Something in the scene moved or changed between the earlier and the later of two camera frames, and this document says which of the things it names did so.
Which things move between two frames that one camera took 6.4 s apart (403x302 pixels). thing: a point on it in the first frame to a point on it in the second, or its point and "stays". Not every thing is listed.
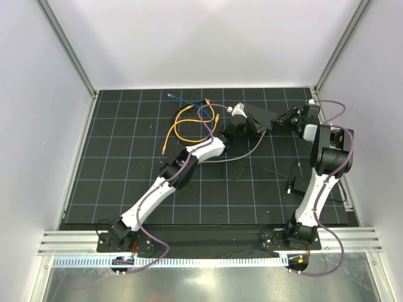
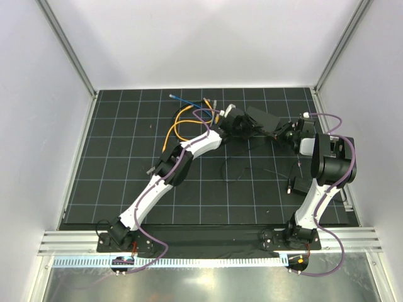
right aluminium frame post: [353, 26] stays
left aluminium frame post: [68, 46] stays
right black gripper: [281, 122] to [282, 129]
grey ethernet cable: [241, 157] to [153, 168]
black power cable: [205, 141] to [245, 170]
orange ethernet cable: [181, 120] stays
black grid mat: [266, 180] stays
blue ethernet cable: [171, 95] stays
